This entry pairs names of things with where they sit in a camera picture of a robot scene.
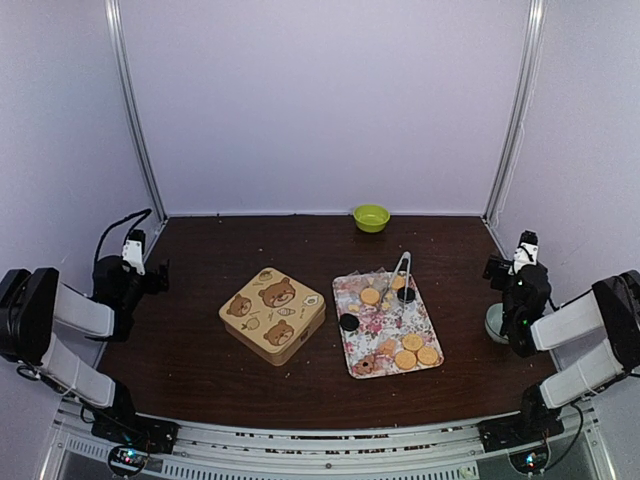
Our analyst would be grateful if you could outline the round golden biscuit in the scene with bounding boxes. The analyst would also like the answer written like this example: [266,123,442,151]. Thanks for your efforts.
[394,350,417,370]
[416,346,440,366]

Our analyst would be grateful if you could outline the steel kitchen tongs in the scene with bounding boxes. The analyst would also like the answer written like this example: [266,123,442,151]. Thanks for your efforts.
[378,251,412,306]

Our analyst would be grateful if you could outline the pale ceramic bowl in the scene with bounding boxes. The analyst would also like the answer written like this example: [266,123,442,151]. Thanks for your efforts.
[484,303,509,345]

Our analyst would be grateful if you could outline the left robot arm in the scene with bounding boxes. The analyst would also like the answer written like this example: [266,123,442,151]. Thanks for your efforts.
[1,256,169,444]

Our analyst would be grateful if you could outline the front aluminium rail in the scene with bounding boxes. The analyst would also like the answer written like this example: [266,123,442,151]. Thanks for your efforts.
[35,400,620,479]

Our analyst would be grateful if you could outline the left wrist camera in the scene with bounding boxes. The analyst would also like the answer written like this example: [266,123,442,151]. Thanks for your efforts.
[122,229,146,276]

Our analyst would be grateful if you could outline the silver tin lid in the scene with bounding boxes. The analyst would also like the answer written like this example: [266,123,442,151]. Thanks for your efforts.
[219,267,326,325]

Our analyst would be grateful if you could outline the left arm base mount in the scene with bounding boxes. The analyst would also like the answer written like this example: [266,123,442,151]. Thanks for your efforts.
[91,417,180,478]

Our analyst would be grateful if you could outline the gold cookie tin box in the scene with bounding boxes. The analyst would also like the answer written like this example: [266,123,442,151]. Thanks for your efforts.
[222,307,326,366]

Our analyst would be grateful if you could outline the left aluminium frame post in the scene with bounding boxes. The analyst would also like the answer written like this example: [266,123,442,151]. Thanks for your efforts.
[104,0,168,223]

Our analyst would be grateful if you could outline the right aluminium frame post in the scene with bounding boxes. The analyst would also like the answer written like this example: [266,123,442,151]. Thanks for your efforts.
[484,0,547,228]

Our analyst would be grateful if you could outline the green plastic bowl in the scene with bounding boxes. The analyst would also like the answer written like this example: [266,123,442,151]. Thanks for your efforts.
[353,204,391,233]

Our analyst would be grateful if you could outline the floral cookie tray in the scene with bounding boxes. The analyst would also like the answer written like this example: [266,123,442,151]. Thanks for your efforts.
[332,270,445,380]

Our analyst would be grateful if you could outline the aluminium frame post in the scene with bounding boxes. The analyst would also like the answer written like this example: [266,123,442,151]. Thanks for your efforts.
[104,0,168,223]
[484,0,547,228]

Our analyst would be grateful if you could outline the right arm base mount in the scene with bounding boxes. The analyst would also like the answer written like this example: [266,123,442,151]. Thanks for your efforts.
[477,414,564,476]

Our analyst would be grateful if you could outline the black sandwich cookie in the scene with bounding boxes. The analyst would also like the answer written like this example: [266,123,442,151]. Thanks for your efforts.
[397,287,416,304]
[339,313,360,332]

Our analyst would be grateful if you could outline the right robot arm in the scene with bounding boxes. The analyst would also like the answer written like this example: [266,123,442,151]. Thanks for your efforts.
[501,265,639,442]

